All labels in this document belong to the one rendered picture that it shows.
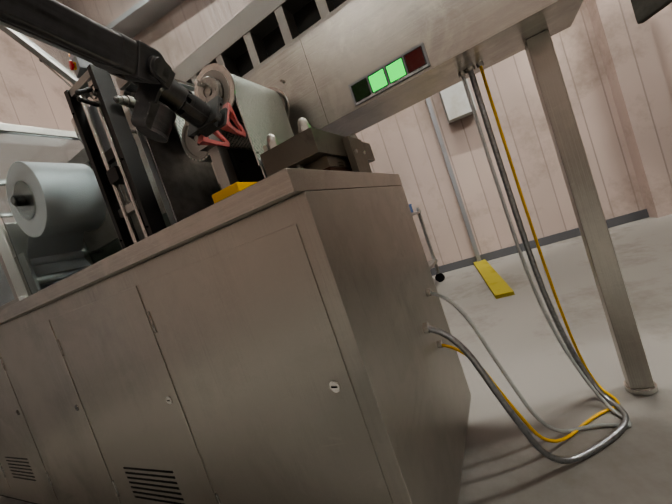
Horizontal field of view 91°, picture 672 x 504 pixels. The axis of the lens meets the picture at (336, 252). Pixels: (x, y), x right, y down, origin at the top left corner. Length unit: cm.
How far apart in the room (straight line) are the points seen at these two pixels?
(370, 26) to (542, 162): 292
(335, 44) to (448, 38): 35
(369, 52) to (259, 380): 98
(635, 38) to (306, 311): 386
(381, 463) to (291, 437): 19
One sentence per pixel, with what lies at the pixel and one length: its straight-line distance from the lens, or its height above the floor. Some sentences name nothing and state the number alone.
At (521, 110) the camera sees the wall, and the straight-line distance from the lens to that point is 391.
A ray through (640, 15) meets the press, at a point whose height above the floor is 144.
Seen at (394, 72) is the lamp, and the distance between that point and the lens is 114.
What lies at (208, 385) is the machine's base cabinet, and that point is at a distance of 85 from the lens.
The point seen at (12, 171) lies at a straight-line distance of 180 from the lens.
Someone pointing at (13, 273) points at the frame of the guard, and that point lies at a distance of 165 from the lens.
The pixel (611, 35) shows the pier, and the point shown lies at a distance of 409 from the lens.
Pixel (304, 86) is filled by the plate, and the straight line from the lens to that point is 127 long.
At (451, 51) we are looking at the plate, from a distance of 113.
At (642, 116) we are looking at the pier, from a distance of 403.
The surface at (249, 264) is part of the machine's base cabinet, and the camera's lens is 64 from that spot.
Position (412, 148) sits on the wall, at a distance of 378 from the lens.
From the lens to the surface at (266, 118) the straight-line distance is 107.
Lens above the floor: 78
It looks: 3 degrees down
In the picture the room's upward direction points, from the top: 19 degrees counter-clockwise
